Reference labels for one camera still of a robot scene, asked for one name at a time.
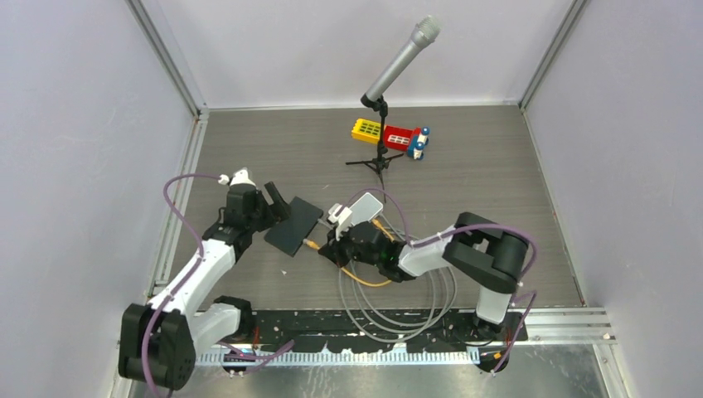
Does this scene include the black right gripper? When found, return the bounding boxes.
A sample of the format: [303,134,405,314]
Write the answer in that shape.
[321,220,382,267]

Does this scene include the yellow ethernet patch cable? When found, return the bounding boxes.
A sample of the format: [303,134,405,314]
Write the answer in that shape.
[303,218,396,289]

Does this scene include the black network switch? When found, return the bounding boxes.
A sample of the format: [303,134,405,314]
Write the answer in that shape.
[264,197,323,257]

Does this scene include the white network switch box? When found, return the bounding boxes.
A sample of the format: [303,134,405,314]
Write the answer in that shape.
[350,192,384,226]

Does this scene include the grey ethernet cable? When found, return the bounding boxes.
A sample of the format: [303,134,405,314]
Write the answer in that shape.
[317,214,458,344]

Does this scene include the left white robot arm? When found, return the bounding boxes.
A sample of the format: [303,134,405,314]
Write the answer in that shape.
[118,177,291,392]

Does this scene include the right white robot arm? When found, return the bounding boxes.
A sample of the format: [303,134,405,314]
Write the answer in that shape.
[318,212,537,341]

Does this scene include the black microphone tripod stand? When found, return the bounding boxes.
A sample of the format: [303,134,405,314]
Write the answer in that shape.
[346,95,402,189]

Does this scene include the colourful toy block vehicle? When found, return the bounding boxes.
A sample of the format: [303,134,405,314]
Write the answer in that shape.
[351,119,431,160]

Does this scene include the grey handheld microphone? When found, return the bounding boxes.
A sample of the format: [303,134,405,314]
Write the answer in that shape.
[361,15,442,109]

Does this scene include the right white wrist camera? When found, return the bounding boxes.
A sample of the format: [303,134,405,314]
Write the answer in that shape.
[327,204,359,241]

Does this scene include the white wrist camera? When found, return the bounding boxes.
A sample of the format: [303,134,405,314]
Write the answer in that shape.
[327,204,359,241]
[229,167,257,191]

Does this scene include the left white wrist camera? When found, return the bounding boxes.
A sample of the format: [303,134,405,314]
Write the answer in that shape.
[229,167,257,191]

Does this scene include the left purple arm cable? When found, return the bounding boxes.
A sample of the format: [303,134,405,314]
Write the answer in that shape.
[141,173,295,398]

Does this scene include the slotted cable duct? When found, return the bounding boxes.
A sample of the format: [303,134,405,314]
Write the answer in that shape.
[195,349,484,367]

